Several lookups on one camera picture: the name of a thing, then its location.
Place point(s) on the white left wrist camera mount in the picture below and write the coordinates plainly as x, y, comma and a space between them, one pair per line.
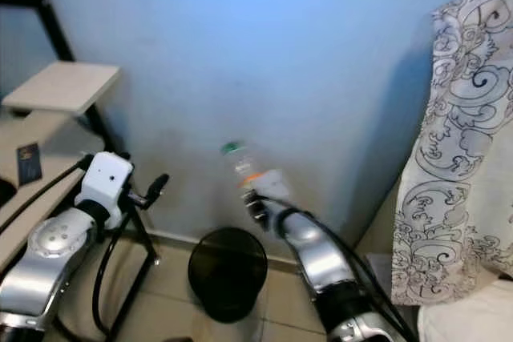
104, 180

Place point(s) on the clear green-capped plastic bottle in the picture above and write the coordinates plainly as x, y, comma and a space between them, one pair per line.
243, 166

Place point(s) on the white swirl-patterned curtain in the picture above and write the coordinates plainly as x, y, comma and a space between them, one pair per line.
457, 158

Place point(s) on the small dark blue card box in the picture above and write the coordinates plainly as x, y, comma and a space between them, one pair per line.
30, 163

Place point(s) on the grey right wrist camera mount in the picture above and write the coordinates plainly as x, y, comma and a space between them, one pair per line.
279, 185

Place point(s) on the small beige wooden shelf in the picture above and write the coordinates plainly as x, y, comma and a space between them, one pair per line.
62, 86

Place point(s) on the black metal desk frame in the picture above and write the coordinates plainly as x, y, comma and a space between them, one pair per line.
48, 14

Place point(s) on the black round waste bin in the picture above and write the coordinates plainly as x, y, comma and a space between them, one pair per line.
227, 274

